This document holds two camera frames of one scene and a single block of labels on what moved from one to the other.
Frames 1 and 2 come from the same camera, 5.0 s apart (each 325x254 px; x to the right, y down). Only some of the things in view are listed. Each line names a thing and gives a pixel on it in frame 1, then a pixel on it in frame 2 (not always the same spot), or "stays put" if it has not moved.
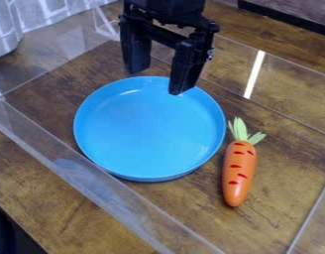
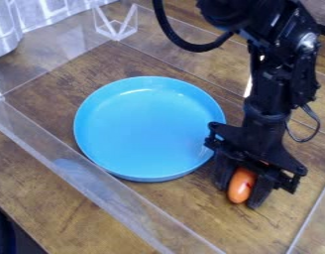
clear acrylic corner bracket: (109, 28) stays put
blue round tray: (145, 135) stays put
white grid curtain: (19, 16) stays put
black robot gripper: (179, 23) -> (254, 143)
